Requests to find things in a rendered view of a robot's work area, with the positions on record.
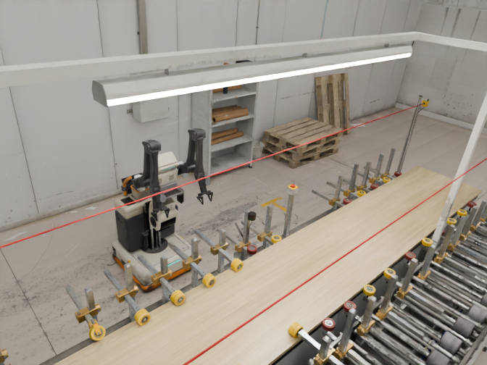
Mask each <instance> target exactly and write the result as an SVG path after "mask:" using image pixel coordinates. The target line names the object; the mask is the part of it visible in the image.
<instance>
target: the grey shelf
mask: <svg viewBox="0 0 487 365"><path fill-rule="evenodd" d="M258 90H259V81H257V82H252V83H244V84H241V88H239V89H234V90H229V91H228V93H227V94H224V93H223V91H221V92H216V93H213V92H212V89H208V90H203V91H195V92H191V129H194V128H201V129H203V130H205V132H206V138H204V139H203V168H204V174H205V177H207V176H210V175H213V174H216V173H218V172H222V171H225V170H227V169H231V168H234V167H237V166H239V165H242V164H245V163H248V162H251V161H252V158H253V149H254V133H255V124H256V115H257V99H258ZM255 101H256V103H255ZM232 105H237V106H241V108H247V109H248V112H249V115H248V116H244V117H238V118H234V119H228V120H224V121H220V122H213V120H212V109H217V108H221V107H226V106H232ZM254 110H255V111H254ZM234 125H235V127H234ZM236 127H237V128H238V132H241V131H242V132H243V136H241V137H238V138H234V139H231V140H227V141H224V142H221V143H217V144H214V145H211V134H212V133H217V132H220V131H223V130H229V129H233V128H236ZM253 128H254V129H253ZM238 132H237V133H238ZM207 135H208V137H207ZM252 136H253V137H252ZM208 141H209V142H208ZM251 145H252V146H251Z"/></svg>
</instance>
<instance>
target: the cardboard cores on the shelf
mask: <svg viewBox="0 0 487 365"><path fill-rule="evenodd" d="M239 88H241V84H239V85H231V86H228V91H229V90H234V89H239ZM221 91H223V87H221V88H213V89H212V92H213V93H216V92H221ZM248 115H249V112H248V109H247V108H241V106H237V105H232V106H226V107H221V108H217V109H212V120H213V122H220V121H224V120H228V119H234V118H238V117H244V116H248ZM237 132H238V128H237V127H236V128H233V129H229V130H223V131H220V132H217V133H212V134H211V145H214V144H217V143H221V142H224V141H227V140H231V139H234V138H238V137H241V136H243V135H244V133H243V132H242V131H241V132H238V133H237Z"/></svg>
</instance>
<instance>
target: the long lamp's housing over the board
mask: <svg viewBox="0 0 487 365"><path fill-rule="evenodd" d="M402 54H409V56H411V54H412V46H411V45H407V44H403V43H400V44H394V45H388V47H385V46H376V47H369V48H363V49H351V50H345V51H333V52H327V53H320V54H308V55H307V57H303V56H290V57H284V58H278V59H266V60H259V61H253V62H242V63H235V64H224V65H217V66H211V67H199V68H193V69H187V70H175V71H169V75H167V74H165V72H157V73H150V74H144V75H132V76H126V77H114V78H108V79H101V80H93V82H92V88H91V89H92V94H93V99H94V100H95V101H97V102H99V103H100V104H101V105H103V106H105V107H108V104H107V101H109V100H114V99H119V98H128V97H133V96H142V95H146V94H152V93H161V92H165V91H174V90H179V89H184V88H192V87H198V86H203V85H211V84H217V83H225V82H230V81H235V80H244V79H249V78H254V77H263V76H268V75H276V74H281V73H287V72H295V71H300V70H309V69H314V68H319V67H328V66H333V65H337V64H346V63H352V62H360V61H365V60H370V59H379V58H384V57H389V56H398V55H402Z"/></svg>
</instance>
